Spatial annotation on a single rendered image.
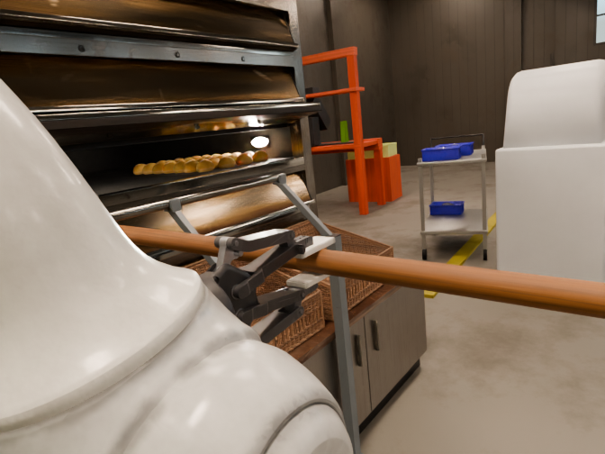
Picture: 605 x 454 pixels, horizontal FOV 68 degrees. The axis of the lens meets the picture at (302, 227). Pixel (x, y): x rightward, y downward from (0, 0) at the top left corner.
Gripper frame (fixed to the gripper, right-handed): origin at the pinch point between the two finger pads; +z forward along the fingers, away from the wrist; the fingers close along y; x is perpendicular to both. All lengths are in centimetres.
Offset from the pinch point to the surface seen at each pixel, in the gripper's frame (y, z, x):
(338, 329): 57, 82, -54
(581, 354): 117, 212, 10
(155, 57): -47, 66, -112
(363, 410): 102, 99, -57
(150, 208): 1, 29, -75
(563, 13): -191, 1106, -119
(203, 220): 17, 75, -112
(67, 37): -51, 35, -112
